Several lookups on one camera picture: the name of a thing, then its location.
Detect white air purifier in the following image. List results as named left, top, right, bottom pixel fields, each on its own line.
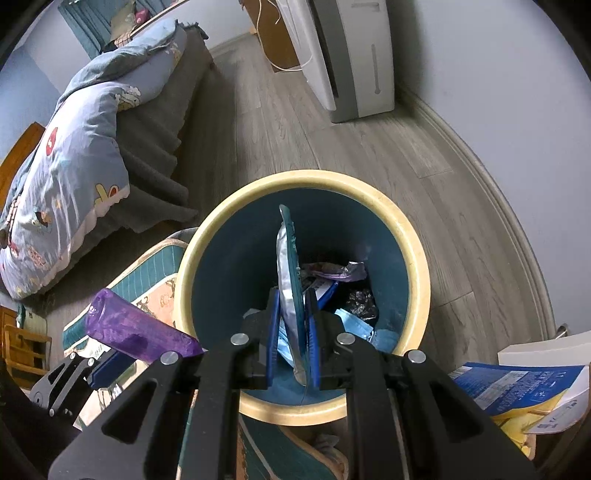
left=277, top=0, right=396, bottom=123

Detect teal curtain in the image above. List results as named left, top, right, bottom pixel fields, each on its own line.
left=58, top=0, right=139, bottom=58

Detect pink packet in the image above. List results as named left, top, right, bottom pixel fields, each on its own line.
left=300, top=261, right=369, bottom=283

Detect wooden cabinet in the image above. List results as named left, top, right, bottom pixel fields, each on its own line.
left=242, top=0, right=303, bottom=70

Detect blue pill blister pack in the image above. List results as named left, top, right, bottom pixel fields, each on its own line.
left=276, top=204, right=309, bottom=385

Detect plain white box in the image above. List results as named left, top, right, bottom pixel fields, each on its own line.
left=498, top=330, right=591, bottom=367

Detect bed with cartoon duvet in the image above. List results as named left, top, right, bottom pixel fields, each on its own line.
left=0, top=18, right=188, bottom=301

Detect teal bin with yellow rim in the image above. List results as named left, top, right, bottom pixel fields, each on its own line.
left=174, top=170, right=432, bottom=426

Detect white cable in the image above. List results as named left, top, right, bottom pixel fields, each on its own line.
left=256, top=0, right=304, bottom=73

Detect bed with grey skirt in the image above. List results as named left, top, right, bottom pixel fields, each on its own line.
left=104, top=28, right=215, bottom=234

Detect wooden headboard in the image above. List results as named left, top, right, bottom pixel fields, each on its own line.
left=0, top=122, right=47, bottom=213

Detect purple bottle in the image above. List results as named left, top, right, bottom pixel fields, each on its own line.
left=85, top=288, right=206, bottom=363

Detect blue and yellow box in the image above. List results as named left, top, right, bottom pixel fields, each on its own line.
left=448, top=362, right=591, bottom=435

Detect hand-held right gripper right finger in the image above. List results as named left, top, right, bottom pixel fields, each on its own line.
left=305, top=291, right=541, bottom=480

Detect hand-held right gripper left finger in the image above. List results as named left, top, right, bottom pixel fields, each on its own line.
left=48, top=288, right=282, bottom=480

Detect wooden chair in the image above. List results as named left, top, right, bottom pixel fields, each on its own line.
left=0, top=307, right=52, bottom=384

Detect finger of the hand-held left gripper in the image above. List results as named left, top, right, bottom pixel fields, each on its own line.
left=85, top=346, right=129, bottom=388

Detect printed quilted mat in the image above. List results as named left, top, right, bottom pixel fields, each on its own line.
left=62, top=228, right=352, bottom=480

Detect blue face mask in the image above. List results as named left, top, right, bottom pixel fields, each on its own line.
left=335, top=308, right=399, bottom=352
left=245, top=307, right=305, bottom=370

